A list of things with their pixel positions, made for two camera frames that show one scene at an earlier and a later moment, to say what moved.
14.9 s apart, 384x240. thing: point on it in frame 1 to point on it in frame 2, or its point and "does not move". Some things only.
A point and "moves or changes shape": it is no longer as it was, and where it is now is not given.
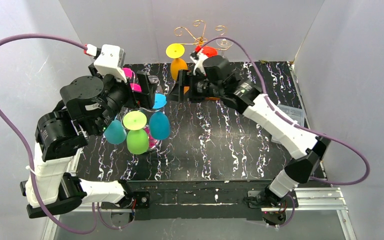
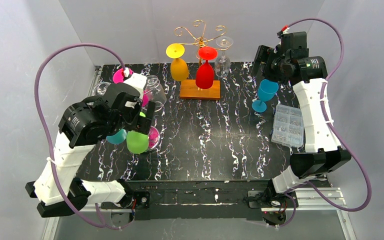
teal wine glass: (115, 133) does not move
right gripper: (184, 85) to (262, 60)
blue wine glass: (159, 122) moves or changes shape
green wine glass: (137, 139) does not move
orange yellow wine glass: (176, 51) does not move
